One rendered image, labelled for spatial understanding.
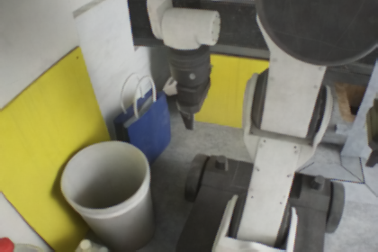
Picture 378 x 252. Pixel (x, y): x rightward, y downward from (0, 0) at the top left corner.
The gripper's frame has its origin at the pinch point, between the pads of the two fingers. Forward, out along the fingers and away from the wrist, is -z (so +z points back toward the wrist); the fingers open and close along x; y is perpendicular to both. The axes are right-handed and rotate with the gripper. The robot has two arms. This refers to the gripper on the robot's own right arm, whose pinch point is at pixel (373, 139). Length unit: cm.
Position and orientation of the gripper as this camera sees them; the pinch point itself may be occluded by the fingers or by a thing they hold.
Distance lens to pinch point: 71.7
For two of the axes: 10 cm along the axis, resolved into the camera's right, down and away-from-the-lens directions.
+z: -1.1, -6.5, -7.5
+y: -9.4, -1.8, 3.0
